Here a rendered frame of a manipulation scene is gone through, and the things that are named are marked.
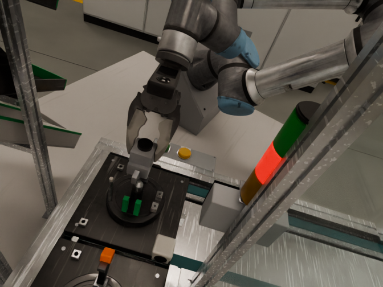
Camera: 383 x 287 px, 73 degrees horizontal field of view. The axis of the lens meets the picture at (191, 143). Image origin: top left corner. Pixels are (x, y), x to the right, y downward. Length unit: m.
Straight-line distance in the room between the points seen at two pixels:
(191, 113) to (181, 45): 0.51
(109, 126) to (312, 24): 2.94
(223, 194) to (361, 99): 0.23
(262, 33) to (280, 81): 2.74
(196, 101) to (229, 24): 0.42
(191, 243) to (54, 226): 0.32
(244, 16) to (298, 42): 0.73
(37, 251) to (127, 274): 0.19
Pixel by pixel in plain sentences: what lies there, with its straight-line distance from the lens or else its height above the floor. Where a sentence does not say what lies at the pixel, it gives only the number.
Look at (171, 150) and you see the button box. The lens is 0.82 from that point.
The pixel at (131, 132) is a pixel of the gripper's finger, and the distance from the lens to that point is 0.53.
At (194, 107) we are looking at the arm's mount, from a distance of 0.98.
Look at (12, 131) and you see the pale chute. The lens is 0.56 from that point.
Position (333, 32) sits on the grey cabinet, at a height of 0.81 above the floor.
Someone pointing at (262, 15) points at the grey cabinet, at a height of 0.74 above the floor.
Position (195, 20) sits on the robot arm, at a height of 1.37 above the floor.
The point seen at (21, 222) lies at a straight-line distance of 0.80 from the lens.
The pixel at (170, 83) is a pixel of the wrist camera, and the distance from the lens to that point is 0.45.
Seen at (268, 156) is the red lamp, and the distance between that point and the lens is 0.32.
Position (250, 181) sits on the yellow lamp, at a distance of 0.36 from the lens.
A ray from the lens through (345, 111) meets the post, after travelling 0.24.
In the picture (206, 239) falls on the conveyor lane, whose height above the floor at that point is 0.92.
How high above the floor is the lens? 1.54
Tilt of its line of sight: 43 degrees down
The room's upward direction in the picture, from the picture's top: 20 degrees clockwise
